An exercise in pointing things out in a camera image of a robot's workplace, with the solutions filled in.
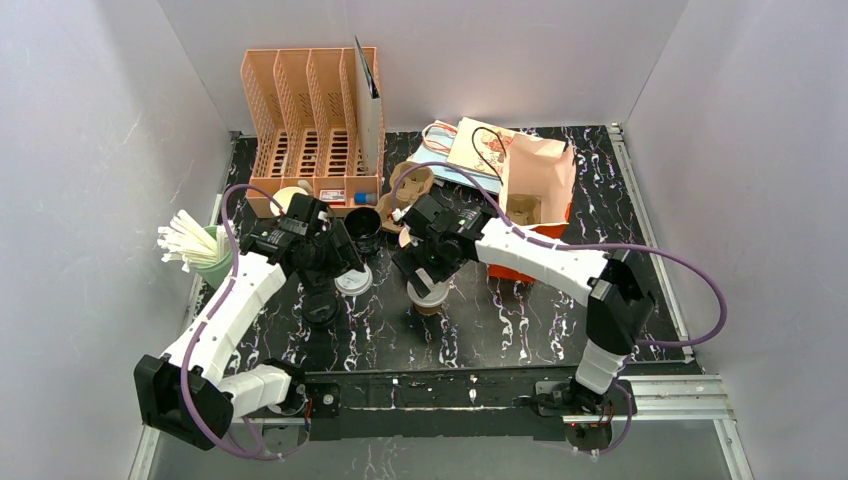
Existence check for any kraft paper cup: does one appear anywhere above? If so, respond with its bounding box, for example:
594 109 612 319
407 281 450 315
398 227 411 248

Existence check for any brown pulp cup carrier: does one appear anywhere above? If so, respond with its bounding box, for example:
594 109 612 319
505 194 542 226
376 160 435 234

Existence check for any orange paper bag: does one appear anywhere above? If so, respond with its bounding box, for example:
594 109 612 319
487 132 578 285

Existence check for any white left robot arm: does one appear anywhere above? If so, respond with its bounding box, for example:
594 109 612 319
133 193 365 450

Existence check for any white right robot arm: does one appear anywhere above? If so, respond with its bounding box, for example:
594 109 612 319
390 195 655 397

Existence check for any red white small box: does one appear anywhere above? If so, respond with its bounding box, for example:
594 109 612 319
319 189 346 204

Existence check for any black paper cup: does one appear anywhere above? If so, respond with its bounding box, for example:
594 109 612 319
344 207 382 255

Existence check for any white cup lid underneath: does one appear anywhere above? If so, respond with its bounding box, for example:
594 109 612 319
334 265 373 297

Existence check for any black cup lid left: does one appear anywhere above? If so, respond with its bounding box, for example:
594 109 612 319
301 291 342 328

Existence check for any blue capped small bottle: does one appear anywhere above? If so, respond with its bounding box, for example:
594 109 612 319
354 192 379 205

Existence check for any green straw holder cup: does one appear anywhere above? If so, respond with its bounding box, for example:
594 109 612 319
193 225 233 290

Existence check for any light blue paper bag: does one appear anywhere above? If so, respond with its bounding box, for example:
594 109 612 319
410 120 473 187

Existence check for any white wrapped straws bundle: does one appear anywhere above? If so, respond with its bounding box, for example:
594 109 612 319
156 210 216 272

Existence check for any orange plastic file organizer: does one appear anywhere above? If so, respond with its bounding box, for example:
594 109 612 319
241 46 385 218

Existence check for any grey folder in organizer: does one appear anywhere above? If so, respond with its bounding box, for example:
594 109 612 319
354 36 383 175

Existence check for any aluminium rail frame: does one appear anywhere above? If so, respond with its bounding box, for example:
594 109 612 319
130 371 753 479

